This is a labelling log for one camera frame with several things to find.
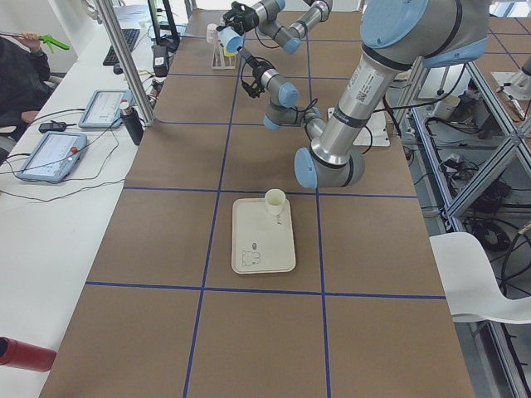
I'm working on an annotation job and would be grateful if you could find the black power adapter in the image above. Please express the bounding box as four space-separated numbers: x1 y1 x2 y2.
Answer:
38 121 68 133

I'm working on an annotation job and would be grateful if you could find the white plastic chair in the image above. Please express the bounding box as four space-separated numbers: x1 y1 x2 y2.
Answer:
430 232 530 324

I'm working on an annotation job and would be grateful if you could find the blue plastic cup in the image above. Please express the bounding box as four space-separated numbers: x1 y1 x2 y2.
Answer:
218 27 243 54

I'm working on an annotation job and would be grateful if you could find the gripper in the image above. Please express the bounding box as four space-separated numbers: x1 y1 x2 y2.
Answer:
217 2 257 36
239 47 274 98

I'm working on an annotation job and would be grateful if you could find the pink plastic cup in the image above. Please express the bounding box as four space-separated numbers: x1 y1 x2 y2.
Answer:
206 23 218 45

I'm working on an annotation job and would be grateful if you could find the near blue teach pendant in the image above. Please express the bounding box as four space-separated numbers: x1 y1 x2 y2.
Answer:
15 131 88 183

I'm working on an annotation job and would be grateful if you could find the black keyboard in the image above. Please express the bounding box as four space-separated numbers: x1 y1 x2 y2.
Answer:
102 27 142 66

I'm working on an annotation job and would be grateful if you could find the cream plastic tray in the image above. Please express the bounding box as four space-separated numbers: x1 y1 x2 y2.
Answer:
231 197 296 274

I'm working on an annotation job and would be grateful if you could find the black box with label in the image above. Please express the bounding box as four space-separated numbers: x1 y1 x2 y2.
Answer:
152 45 169 77

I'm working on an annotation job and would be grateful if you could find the aluminium frame post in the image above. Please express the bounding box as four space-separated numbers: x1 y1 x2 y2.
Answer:
95 0 155 126

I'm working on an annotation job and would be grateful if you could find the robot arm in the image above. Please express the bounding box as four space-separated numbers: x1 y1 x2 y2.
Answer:
216 0 333 54
260 1 490 189

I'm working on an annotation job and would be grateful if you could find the green hand tool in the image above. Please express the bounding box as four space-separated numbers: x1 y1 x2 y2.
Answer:
39 34 70 52

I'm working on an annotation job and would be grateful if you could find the blue teach pendant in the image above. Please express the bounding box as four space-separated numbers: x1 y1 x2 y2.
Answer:
15 131 88 183
78 90 133 129

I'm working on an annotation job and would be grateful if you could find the pale green plastic cup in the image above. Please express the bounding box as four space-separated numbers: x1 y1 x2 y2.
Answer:
264 188 286 216

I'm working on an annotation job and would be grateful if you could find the red water bottle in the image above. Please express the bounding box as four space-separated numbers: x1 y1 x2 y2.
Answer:
1 337 56 372

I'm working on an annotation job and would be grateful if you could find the black water bottle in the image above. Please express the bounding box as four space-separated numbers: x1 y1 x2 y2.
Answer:
119 100 144 146

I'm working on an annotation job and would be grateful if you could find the person in dark jacket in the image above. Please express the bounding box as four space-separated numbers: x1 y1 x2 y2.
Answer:
1 32 52 141

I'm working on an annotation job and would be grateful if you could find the far blue teach pendant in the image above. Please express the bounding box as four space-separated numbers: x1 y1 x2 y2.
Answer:
78 90 133 129

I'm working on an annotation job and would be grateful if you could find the white wire cup rack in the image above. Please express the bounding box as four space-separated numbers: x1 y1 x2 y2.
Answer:
211 41 236 70

